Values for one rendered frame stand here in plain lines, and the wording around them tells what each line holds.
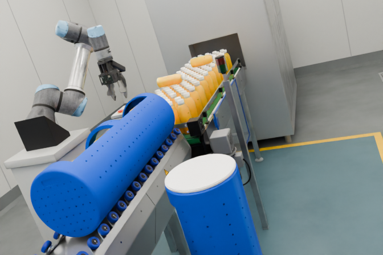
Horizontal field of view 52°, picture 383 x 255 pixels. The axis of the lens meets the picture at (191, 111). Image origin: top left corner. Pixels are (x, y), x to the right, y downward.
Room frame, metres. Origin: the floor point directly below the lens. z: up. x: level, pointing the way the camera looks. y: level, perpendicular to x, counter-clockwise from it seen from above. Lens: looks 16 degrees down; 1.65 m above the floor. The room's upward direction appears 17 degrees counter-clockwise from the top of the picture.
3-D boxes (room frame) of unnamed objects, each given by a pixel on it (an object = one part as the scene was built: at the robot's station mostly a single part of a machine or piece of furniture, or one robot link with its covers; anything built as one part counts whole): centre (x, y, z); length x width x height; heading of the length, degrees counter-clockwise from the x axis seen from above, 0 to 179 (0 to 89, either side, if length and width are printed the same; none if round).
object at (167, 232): (2.44, 0.41, 0.50); 0.04 x 0.04 x 1.00; 70
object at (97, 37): (1.87, 0.32, 1.59); 0.09 x 0.08 x 0.11; 18
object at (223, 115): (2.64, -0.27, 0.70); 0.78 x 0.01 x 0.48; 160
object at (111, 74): (1.86, 0.32, 1.43); 0.09 x 0.08 x 0.12; 159
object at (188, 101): (2.33, 0.00, 1.00); 0.07 x 0.07 x 0.19
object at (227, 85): (2.38, -0.26, 0.55); 0.04 x 0.04 x 1.10; 70
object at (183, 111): (2.21, 0.04, 1.00); 0.07 x 0.07 x 0.19
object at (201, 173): (1.35, 0.04, 1.03); 0.28 x 0.28 x 0.01
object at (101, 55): (1.87, 0.32, 1.51); 0.08 x 0.08 x 0.05
